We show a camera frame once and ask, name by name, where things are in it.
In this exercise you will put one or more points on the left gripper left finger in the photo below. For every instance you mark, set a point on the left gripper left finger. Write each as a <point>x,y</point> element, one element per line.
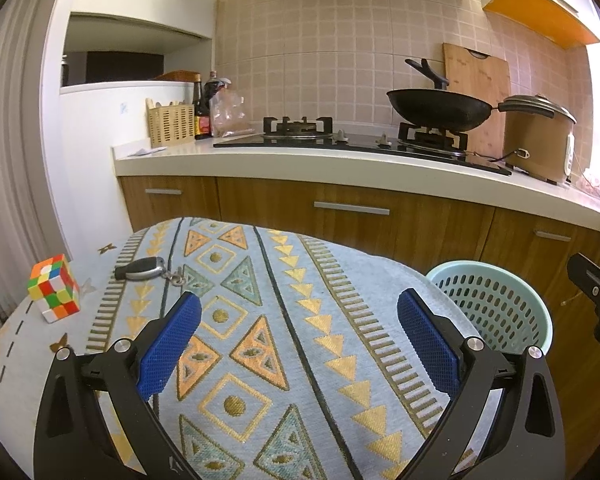
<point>72,440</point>

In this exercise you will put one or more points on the black car key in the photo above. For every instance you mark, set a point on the black car key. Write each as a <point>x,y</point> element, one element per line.
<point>145,269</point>

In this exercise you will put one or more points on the colourful rubik's cube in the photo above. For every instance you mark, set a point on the colourful rubik's cube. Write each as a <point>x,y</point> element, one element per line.
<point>53,289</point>

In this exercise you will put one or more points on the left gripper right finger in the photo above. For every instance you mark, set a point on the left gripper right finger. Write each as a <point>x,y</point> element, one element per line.
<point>526,438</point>

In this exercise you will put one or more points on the orange wall cabinet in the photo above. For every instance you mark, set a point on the orange wall cabinet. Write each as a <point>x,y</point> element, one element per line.
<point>545,10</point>

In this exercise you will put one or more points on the wooden cutting board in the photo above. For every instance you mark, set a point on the wooden cutting board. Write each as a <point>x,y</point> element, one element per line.
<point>484,77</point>

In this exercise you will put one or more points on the black wok pan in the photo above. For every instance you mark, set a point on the black wok pan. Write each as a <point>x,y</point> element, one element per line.
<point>438,107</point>

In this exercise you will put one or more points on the woven cutlery basket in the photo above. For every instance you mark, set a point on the woven cutlery basket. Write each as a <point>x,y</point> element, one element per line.
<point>169,125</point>

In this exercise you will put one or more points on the brown rice cooker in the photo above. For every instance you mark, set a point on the brown rice cooker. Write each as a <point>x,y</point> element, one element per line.
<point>538,137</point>

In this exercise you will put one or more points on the clear plastic bag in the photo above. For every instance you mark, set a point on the clear plastic bag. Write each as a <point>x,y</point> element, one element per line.
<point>227,112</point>

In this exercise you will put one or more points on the light blue perforated trash basket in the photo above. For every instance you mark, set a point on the light blue perforated trash basket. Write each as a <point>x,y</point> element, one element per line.
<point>509,314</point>

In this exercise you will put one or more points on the wooden kitchen cabinet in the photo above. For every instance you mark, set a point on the wooden kitchen cabinet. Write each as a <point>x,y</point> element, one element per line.
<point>418,230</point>

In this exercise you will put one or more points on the dark soy sauce bottle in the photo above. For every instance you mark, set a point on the dark soy sauce bottle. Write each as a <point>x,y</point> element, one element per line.
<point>202,124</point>

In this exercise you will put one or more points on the black gas stove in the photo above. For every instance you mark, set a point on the black gas stove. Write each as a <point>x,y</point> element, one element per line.
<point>411,141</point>

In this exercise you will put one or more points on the patterned blue tablecloth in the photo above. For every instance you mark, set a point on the patterned blue tablecloth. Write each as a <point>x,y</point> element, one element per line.
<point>299,368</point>

